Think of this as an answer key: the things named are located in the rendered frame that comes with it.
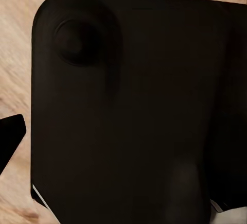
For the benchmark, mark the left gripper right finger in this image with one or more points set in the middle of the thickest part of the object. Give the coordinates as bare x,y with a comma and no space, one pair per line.
239,130

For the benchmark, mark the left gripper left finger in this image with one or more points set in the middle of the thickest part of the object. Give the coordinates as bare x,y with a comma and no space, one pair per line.
12,131

